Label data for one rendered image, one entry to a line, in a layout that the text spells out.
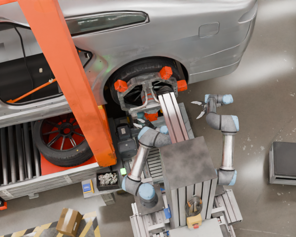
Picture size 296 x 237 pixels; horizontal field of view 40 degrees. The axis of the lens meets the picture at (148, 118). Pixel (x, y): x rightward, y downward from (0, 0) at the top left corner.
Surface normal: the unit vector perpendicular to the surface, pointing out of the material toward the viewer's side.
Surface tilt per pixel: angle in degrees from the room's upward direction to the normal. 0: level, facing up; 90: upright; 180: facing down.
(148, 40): 90
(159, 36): 90
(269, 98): 0
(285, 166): 0
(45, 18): 90
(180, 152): 0
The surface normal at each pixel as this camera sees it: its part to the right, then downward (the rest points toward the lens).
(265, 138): -0.08, -0.48
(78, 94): 0.22, 0.85
